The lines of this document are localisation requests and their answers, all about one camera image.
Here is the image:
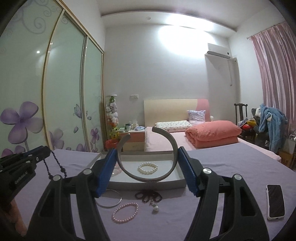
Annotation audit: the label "pink and cream nightstand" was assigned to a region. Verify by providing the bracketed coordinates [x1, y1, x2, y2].
[118, 129, 146, 153]

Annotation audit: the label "purple tablecloth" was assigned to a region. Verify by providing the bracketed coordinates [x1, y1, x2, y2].
[0, 148, 296, 241]

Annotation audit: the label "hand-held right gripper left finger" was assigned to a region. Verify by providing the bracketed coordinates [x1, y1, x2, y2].
[25, 148, 117, 241]

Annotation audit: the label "floral sliding door wardrobe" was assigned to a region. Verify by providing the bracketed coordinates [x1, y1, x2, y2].
[0, 0, 105, 158]

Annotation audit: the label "dark bead bracelet with pendant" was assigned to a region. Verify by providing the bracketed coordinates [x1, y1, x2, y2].
[134, 189, 162, 214]

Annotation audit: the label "pink curtain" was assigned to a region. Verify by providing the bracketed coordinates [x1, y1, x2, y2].
[248, 22, 296, 139]

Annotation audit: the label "cream and pink headboard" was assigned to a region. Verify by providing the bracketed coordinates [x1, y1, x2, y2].
[144, 99, 211, 127]

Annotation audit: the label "white air conditioner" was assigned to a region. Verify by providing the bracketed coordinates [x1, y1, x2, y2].
[204, 43, 231, 59]

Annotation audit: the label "dark bead necklace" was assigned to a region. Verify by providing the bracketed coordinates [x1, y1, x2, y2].
[43, 151, 68, 180]

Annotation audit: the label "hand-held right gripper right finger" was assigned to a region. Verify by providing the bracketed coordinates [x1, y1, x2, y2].
[177, 146, 270, 241]

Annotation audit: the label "white pearl bracelet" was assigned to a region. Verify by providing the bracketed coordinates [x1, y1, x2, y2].
[137, 163, 159, 173]

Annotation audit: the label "clear tube of plush toys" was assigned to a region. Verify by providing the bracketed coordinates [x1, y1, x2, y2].
[105, 94, 120, 140]

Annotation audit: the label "small lavender pillow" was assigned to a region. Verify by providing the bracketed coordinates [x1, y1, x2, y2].
[187, 110, 206, 122]

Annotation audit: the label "folded pink quilt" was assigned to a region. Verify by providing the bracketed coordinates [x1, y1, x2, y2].
[184, 120, 242, 149]

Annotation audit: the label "black smartphone white case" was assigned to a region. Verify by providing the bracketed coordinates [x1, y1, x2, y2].
[266, 184, 285, 221]

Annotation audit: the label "cardboard box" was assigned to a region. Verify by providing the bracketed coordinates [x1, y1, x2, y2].
[278, 150, 292, 166]

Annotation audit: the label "red trash bin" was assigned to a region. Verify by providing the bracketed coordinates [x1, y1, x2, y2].
[106, 138, 121, 151]

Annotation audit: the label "dark wooden chair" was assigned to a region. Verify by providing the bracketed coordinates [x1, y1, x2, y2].
[234, 103, 249, 127]

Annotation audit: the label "white patterned pillow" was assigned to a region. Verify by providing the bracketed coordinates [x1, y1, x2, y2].
[154, 120, 194, 132]

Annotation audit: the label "white pipe duct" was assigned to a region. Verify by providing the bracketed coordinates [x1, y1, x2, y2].
[228, 58, 237, 87]

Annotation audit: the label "thin silver bangle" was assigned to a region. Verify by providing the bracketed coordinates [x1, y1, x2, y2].
[95, 189, 123, 208]

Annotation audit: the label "blue fleece garment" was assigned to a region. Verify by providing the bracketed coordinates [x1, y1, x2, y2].
[258, 104, 289, 151]

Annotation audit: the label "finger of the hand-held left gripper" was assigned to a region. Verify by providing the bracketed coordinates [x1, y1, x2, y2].
[23, 146, 51, 163]

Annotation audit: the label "white jewelry tray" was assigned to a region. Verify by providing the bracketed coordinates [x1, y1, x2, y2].
[86, 151, 187, 189]

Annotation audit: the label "colourful toys on chair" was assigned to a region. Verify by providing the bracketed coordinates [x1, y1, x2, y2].
[239, 119, 258, 132]

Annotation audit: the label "bed with pink sheet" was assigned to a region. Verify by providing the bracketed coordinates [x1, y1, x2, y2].
[144, 126, 282, 163]

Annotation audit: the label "wide silver cuff bangle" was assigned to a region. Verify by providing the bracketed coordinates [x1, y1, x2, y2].
[117, 127, 179, 183]

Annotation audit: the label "pink pearl bracelet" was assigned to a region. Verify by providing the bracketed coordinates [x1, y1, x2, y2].
[112, 202, 139, 224]

